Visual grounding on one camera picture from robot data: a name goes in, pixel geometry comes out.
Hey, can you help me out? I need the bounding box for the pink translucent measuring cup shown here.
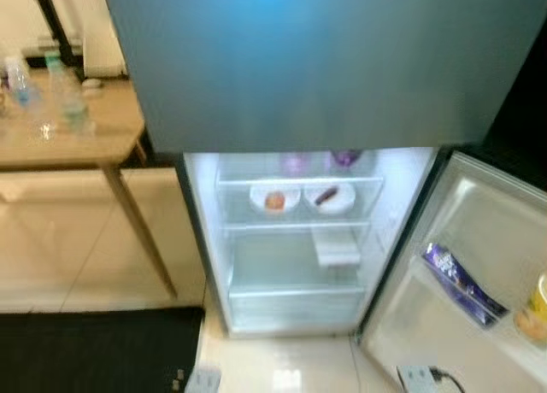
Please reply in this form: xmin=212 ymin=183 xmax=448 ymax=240
xmin=279 ymin=152 xmax=311 ymax=177

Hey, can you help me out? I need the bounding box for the white plastic fridge tray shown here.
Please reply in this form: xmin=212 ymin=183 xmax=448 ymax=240
xmin=311 ymin=226 xmax=363 ymax=270

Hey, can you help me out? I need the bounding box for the silver fridge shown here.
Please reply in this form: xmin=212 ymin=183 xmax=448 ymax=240
xmin=101 ymin=0 xmax=547 ymax=341

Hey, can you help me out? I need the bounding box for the glass fridge shelf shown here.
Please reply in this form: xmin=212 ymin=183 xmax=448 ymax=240
xmin=225 ymin=272 xmax=370 ymax=300
xmin=219 ymin=212 xmax=374 ymax=235
xmin=214 ymin=154 xmax=387 ymax=189

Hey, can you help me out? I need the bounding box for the yellow instant noodle cup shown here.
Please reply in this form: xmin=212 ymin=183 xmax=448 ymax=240
xmin=513 ymin=273 xmax=547 ymax=344

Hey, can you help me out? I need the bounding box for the purple chocolate bar pack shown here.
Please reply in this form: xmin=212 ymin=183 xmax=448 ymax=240
xmin=422 ymin=243 xmax=510 ymax=328

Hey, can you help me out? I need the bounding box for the white ceramic bowl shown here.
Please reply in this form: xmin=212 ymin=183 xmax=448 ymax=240
xmin=303 ymin=179 xmax=357 ymax=217
xmin=249 ymin=180 xmax=303 ymax=217

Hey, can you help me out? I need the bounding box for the purple mug bowl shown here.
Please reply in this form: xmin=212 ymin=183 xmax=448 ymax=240
xmin=328 ymin=150 xmax=365 ymax=170

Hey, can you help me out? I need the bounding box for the reddish brown sweet potato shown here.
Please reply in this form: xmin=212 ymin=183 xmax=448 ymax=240
xmin=314 ymin=186 xmax=341 ymax=208

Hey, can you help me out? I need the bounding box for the round orange tomato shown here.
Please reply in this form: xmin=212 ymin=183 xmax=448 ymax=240
xmin=264 ymin=192 xmax=286 ymax=212

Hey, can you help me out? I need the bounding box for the clear crisper drawer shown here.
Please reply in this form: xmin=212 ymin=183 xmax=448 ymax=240
xmin=227 ymin=290 xmax=370 ymax=334

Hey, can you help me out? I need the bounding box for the cream chair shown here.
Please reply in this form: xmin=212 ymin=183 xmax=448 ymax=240
xmin=80 ymin=0 xmax=129 ymax=79

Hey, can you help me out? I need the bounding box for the black floor mat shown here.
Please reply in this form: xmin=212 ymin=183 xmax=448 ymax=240
xmin=0 ymin=306 xmax=208 ymax=393

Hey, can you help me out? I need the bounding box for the black metal stand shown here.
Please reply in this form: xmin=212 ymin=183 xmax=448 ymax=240
xmin=31 ymin=0 xmax=86 ymax=79

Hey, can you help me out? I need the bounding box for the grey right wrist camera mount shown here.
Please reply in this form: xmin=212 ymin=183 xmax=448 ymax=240
xmin=395 ymin=364 xmax=439 ymax=393

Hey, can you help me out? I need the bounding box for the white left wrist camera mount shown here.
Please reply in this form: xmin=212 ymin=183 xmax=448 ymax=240
xmin=183 ymin=365 xmax=222 ymax=393

